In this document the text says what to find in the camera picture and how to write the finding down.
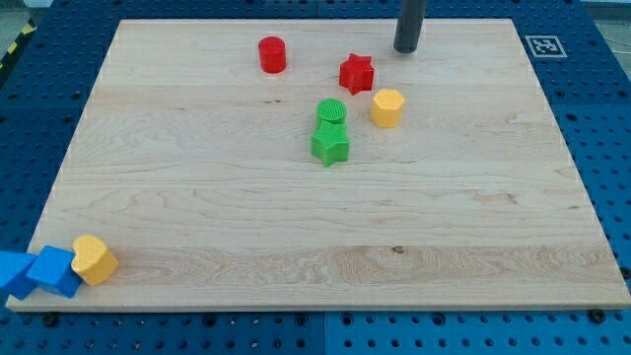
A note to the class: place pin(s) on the yellow hexagon block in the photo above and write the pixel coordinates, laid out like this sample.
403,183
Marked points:
387,108

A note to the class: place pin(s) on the light wooden board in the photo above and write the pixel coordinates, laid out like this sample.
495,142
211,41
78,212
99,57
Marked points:
195,167

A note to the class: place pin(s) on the yellow heart block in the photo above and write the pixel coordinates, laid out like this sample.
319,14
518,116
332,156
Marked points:
93,260

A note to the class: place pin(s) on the white fiducial marker tag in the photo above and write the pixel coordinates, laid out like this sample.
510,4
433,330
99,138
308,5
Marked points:
545,46

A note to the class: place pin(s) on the green cylinder block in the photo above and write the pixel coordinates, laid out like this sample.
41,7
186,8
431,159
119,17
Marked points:
330,110

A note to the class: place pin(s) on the green star block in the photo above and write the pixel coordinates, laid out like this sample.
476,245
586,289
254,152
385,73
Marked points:
330,143

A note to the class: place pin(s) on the red star block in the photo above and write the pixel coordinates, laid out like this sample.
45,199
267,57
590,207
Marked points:
356,74

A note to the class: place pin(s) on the blue cube block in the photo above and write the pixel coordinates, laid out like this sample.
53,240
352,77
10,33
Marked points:
52,272

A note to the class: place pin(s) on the red cylinder block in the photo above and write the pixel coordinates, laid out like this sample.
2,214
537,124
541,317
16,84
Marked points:
272,54

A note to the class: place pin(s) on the blue triangle block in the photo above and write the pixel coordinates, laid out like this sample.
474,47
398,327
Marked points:
14,269

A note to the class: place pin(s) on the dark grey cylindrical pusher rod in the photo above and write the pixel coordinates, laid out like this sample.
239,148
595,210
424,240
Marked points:
409,25

